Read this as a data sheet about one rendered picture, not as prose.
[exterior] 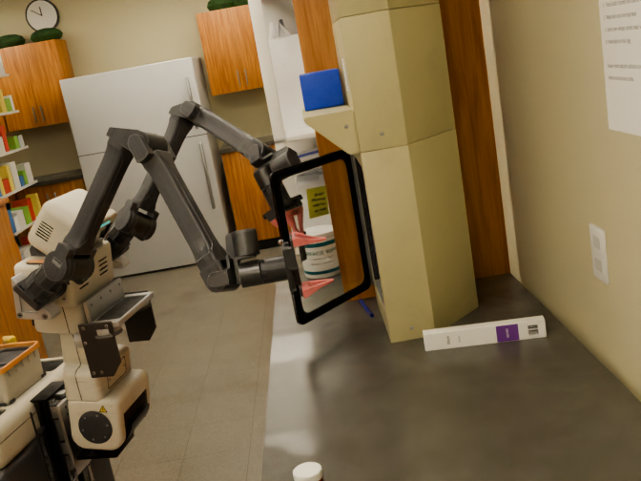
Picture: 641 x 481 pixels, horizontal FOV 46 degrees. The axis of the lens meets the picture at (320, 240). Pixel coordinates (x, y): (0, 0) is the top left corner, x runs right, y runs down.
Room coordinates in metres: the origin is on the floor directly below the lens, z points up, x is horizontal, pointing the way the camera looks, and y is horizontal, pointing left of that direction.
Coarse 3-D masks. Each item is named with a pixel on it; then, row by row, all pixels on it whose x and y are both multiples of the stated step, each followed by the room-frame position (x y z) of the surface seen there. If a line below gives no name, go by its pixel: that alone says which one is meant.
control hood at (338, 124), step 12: (324, 108) 1.91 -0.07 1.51; (336, 108) 1.84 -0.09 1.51; (348, 108) 1.78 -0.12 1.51; (312, 120) 1.72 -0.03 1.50; (324, 120) 1.72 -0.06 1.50; (336, 120) 1.72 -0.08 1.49; (348, 120) 1.72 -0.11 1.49; (324, 132) 1.72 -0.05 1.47; (336, 132) 1.72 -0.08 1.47; (348, 132) 1.72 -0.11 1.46; (336, 144) 1.72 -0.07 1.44; (348, 144) 1.72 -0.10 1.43
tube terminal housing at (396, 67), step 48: (336, 48) 2.01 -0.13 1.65; (384, 48) 1.72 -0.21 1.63; (432, 48) 1.82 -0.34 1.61; (384, 96) 1.72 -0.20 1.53; (432, 96) 1.80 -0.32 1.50; (384, 144) 1.72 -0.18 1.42; (432, 144) 1.78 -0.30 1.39; (384, 192) 1.72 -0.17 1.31; (432, 192) 1.76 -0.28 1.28; (384, 240) 1.72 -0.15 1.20; (432, 240) 1.75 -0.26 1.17; (384, 288) 1.72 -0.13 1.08; (432, 288) 1.73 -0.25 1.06
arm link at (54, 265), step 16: (112, 128) 1.84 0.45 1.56; (112, 144) 1.84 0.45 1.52; (160, 144) 1.83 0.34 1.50; (112, 160) 1.84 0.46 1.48; (128, 160) 1.86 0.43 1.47; (96, 176) 1.86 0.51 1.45; (112, 176) 1.84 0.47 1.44; (96, 192) 1.85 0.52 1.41; (112, 192) 1.85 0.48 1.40; (80, 208) 1.86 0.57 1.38; (96, 208) 1.84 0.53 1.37; (80, 224) 1.85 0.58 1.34; (96, 224) 1.85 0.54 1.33; (64, 240) 1.85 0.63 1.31; (80, 240) 1.84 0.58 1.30; (48, 256) 1.85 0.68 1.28; (64, 256) 1.82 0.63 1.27; (48, 272) 1.84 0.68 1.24; (64, 272) 1.81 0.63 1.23
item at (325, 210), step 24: (336, 168) 1.98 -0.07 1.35; (288, 192) 1.84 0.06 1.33; (312, 192) 1.90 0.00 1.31; (336, 192) 1.97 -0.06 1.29; (288, 216) 1.83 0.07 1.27; (312, 216) 1.89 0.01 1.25; (336, 216) 1.95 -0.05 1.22; (336, 240) 1.94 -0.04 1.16; (312, 264) 1.87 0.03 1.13; (336, 264) 1.93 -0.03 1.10; (360, 264) 2.00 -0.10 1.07; (336, 288) 1.92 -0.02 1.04
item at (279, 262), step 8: (280, 256) 1.63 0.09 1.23; (264, 264) 1.61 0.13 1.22; (272, 264) 1.61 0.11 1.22; (280, 264) 1.60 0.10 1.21; (272, 272) 1.60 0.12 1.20; (280, 272) 1.60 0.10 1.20; (288, 272) 1.60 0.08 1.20; (264, 280) 1.60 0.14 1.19; (272, 280) 1.61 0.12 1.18; (280, 280) 1.61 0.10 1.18; (288, 280) 1.60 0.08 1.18; (296, 288) 1.61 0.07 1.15
